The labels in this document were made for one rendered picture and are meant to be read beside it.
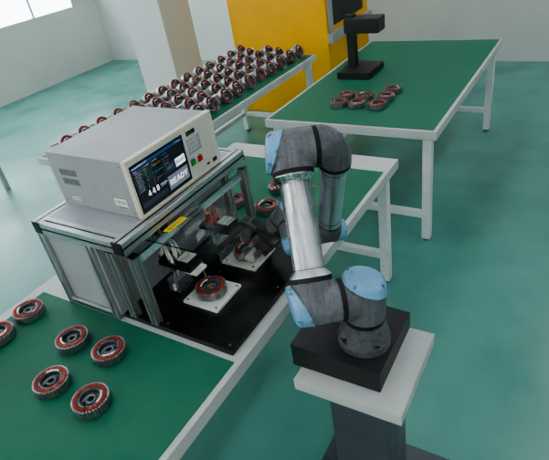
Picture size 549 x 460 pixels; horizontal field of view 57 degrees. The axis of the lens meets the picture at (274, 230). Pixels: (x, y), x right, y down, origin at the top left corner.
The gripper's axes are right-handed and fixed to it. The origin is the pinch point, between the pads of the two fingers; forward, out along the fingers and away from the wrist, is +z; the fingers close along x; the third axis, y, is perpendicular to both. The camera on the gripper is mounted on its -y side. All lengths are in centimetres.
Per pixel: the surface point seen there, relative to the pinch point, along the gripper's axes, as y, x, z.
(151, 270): -20.8, -27.3, 13.4
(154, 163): -40, -21, -27
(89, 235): -39, -45, -8
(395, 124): 11, 139, -4
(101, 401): 0, -76, 2
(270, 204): -7.0, 37.7, 10.6
